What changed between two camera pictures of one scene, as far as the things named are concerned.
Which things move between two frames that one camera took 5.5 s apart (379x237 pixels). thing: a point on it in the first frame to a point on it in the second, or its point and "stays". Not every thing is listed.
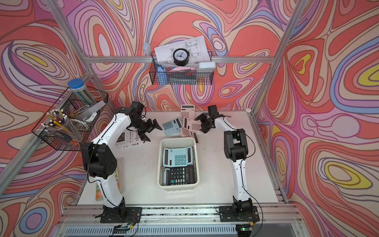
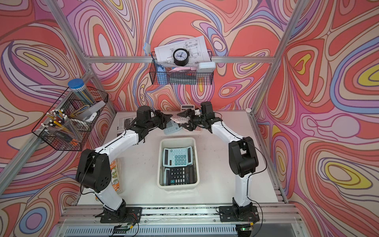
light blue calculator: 177,157 stays
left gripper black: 149,125 to 162,118
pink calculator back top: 187,111 stays
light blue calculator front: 167,177 stays
